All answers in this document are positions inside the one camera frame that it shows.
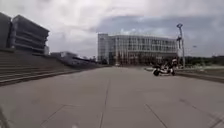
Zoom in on large pale glass-fronted building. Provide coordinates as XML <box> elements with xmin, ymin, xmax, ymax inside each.
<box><xmin>97</xmin><ymin>32</ymin><xmax>179</xmax><ymax>67</ymax></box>

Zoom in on grey concrete slab pavement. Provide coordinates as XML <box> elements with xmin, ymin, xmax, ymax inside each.
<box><xmin>0</xmin><ymin>66</ymin><xmax>224</xmax><ymax>128</ymax></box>

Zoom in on low distant building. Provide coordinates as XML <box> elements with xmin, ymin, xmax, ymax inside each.
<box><xmin>49</xmin><ymin>51</ymin><xmax>79</xmax><ymax>60</ymax></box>

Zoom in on parked motor scooter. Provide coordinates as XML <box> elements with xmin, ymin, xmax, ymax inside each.
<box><xmin>152</xmin><ymin>58</ymin><xmax>179</xmax><ymax>77</ymax></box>

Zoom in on tall lamp pole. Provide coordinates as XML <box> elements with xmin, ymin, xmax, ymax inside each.
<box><xmin>176</xmin><ymin>22</ymin><xmax>186</xmax><ymax>70</ymax></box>

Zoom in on wide grey concrete steps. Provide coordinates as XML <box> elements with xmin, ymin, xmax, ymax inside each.
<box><xmin>0</xmin><ymin>49</ymin><xmax>101</xmax><ymax>87</ymax></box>

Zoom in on row of dark trees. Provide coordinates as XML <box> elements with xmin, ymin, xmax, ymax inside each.
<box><xmin>177</xmin><ymin>55</ymin><xmax>224</xmax><ymax>67</ymax></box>

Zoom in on dark layered concrete building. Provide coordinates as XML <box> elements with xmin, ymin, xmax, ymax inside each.
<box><xmin>0</xmin><ymin>12</ymin><xmax>51</xmax><ymax>56</ymax></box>

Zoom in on low concrete kerb wall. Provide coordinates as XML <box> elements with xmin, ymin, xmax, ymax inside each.
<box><xmin>143</xmin><ymin>66</ymin><xmax>224</xmax><ymax>84</ymax></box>

